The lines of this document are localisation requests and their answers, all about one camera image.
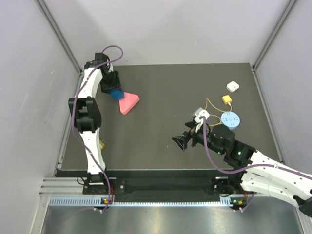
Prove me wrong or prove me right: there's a blue cube socket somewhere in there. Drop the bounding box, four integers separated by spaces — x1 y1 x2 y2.
109 89 124 101

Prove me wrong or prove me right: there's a white square charger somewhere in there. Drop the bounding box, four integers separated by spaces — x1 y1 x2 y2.
226 81 240 93

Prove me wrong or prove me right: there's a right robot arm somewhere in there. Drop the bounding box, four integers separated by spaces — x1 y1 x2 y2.
172 121 312 216

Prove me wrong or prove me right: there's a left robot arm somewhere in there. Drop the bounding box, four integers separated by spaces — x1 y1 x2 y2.
68 52 124 195

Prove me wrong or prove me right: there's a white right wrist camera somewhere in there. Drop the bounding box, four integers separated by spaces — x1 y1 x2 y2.
192 107 210 132

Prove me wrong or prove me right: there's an orange charger block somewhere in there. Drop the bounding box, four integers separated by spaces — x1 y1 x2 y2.
222 95 232 105

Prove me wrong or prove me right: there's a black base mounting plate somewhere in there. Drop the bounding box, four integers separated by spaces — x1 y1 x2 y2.
78 169 244 197

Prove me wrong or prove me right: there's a pink triangular power strip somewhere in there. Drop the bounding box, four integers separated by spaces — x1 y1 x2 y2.
119 92 140 115

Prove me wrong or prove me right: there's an aluminium frame rail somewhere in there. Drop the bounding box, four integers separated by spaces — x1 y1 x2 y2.
39 177 107 196

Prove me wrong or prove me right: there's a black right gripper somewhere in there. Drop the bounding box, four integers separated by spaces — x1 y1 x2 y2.
172 120 225 155

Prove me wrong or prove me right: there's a yellow plug adapter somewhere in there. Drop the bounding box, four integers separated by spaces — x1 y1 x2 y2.
99 140 105 150

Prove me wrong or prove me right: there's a round light blue power strip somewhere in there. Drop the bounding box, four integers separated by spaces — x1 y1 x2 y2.
221 112 240 130

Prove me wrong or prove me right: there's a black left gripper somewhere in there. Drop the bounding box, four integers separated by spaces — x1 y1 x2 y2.
100 70 121 95

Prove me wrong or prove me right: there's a grey slotted cable duct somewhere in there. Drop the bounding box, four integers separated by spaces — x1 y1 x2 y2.
48 196 247 207

